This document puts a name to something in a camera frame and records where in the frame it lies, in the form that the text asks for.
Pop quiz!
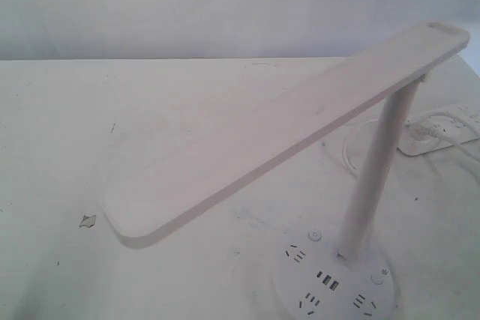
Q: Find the white desk lamp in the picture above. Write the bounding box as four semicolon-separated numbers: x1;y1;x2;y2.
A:
102;22;470;319

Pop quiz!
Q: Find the white power strip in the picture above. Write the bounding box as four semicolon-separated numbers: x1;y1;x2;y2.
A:
397;104;479;157

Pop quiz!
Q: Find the white power strip cable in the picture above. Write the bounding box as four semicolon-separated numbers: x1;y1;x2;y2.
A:
408;108;480;171

